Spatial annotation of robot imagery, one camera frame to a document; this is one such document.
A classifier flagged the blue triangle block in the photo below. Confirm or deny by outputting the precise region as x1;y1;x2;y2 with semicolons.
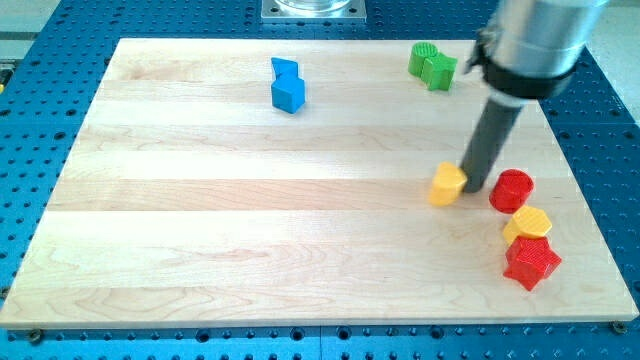
271;57;299;79

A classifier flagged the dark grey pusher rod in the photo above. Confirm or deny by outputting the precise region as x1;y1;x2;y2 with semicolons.
460;90;524;193

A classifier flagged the yellow heart block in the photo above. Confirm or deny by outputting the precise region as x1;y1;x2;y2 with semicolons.
428;162;467;206

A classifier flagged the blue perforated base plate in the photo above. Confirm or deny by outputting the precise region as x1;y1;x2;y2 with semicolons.
1;1;639;359

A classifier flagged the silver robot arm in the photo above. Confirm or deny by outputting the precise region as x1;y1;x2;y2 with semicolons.
460;0;608;193

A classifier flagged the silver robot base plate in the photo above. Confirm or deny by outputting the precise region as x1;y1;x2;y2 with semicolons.
260;0;367;23

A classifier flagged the yellow hexagon block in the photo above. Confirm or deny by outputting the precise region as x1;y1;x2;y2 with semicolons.
503;206;552;245

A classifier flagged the wooden board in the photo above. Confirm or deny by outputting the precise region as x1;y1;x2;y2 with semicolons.
1;38;638;329

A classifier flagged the green star block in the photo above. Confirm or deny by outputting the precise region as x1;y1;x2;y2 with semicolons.
420;53;458;91

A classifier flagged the blue cube block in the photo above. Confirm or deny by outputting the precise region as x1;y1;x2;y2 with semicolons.
271;75;306;114

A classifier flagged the red cylinder block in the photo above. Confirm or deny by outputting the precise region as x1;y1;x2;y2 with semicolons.
489;169;534;214

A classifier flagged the green cylinder block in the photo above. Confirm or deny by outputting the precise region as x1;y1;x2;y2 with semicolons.
408;42;439;77

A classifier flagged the red star block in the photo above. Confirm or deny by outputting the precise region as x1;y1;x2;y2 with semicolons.
503;236;562;291

